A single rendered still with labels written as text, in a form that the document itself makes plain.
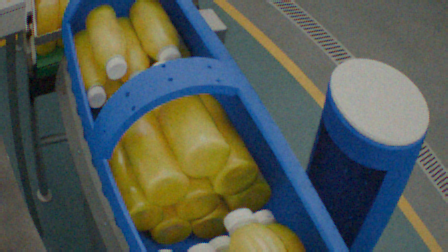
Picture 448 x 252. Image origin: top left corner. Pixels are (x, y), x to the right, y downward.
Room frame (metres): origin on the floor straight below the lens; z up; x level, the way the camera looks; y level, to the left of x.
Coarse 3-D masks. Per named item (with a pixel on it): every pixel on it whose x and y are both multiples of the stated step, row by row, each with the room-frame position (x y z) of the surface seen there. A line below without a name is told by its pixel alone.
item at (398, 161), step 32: (320, 128) 1.07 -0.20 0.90; (352, 128) 0.95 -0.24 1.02; (320, 160) 1.15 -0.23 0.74; (352, 160) 1.19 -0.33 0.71; (384, 160) 0.91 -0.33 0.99; (320, 192) 1.17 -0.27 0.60; (352, 192) 1.19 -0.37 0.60; (384, 192) 0.92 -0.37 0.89; (352, 224) 1.17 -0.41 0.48; (384, 224) 0.96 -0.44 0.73
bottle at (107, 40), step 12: (96, 12) 1.05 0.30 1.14; (108, 12) 1.05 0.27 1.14; (96, 24) 1.01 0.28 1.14; (108, 24) 1.00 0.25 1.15; (96, 36) 0.97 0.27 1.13; (108, 36) 0.96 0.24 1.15; (120, 36) 0.97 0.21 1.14; (96, 48) 0.94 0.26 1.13; (108, 48) 0.93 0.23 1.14; (120, 48) 0.94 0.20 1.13; (96, 60) 0.93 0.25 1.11; (108, 60) 0.91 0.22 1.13
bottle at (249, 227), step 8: (240, 224) 0.56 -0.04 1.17; (248, 224) 0.56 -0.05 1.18; (256, 224) 0.55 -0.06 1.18; (232, 232) 0.56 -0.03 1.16; (240, 232) 0.54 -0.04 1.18; (248, 232) 0.54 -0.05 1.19; (256, 232) 0.53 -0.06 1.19; (264, 232) 0.54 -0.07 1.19; (272, 232) 0.54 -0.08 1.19; (232, 240) 0.53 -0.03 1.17; (240, 240) 0.52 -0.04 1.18; (248, 240) 0.52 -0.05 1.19; (256, 240) 0.52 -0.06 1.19; (264, 240) 0.52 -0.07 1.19; (272, 240) 0.52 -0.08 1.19; (280, 240) 0.53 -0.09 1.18; (232, 248) 0.52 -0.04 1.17; (240, 248) 0.51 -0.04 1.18; (248, 248) 0.51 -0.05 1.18; (256, 248) 0.51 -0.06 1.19; (264, 248) 0.51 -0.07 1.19; (272, 248) 0.51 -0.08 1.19; (280, 248) 0.51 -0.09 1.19
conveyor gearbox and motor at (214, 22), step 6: (204, 12) 1.51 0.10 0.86; (210, 12) 1.51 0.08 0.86; (210, 18) 1.48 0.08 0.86; (216, 18) 1.48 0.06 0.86; (210, 24) 1.45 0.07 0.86; (216, 24) 1.45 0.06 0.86; (222, 24) 1.46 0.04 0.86; (216, 30) 1.43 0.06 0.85; (222, 30) 1.44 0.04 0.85; (222, 36) 1.44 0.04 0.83; (222, 42) 1.44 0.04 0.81
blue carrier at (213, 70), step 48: (96, 0) 1.11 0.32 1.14; (192, 48) 1.06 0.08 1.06; (144, 96) 0.72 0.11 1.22; (240, 96) 0.76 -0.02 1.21; (96, 144) 0.70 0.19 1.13; (288, 144) 0.71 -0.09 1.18; (288, 192) 0.72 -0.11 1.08; (144, 240) 0.63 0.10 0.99; (192, 240) 0.68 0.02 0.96; (336, 240) 0.52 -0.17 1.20
